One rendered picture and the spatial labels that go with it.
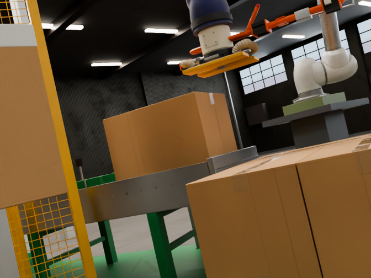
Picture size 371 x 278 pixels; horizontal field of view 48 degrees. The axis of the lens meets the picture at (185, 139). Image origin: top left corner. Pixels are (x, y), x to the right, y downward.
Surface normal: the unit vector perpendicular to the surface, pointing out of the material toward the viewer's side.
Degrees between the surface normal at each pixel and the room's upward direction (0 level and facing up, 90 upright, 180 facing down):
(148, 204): 90
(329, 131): 90
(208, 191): 90
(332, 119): 90
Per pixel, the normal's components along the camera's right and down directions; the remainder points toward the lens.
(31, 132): 0.60, -0.17
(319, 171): -0.44, 0.07
